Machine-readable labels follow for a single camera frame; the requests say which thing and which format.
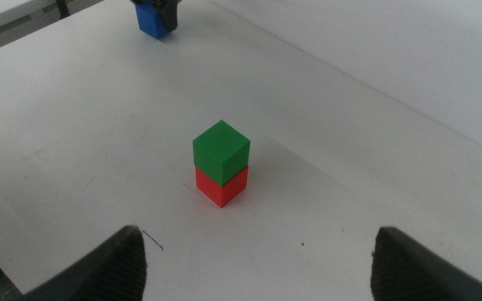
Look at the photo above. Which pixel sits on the black stand leg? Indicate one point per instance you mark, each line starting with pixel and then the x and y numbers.
pixel 63 8

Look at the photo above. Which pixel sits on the green cube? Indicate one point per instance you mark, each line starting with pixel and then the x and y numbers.
pixel 220 152

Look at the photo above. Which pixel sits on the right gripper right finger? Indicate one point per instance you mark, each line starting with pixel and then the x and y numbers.
pixel 408 271

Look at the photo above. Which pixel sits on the red cube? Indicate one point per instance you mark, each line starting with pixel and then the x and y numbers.
pixel 222 191

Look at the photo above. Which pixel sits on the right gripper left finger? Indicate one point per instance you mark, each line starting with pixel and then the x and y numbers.
pixel 111 271

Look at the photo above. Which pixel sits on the blue cube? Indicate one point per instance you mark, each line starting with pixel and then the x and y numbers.
pixel 151 23

